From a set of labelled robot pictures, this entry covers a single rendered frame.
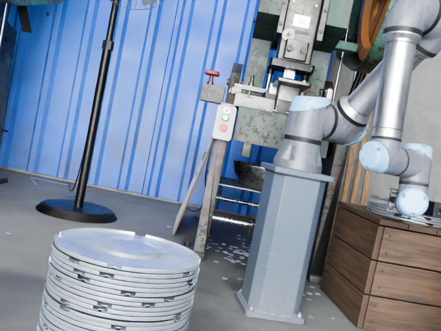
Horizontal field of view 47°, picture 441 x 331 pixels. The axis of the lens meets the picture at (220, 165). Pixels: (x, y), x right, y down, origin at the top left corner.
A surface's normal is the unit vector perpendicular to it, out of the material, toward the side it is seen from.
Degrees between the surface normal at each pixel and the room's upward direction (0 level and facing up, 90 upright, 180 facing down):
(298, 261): 90
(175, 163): 90
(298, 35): 90
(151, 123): 90
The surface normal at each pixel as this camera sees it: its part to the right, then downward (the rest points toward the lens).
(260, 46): -0.02, 0.05
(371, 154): -0.85, -0.14
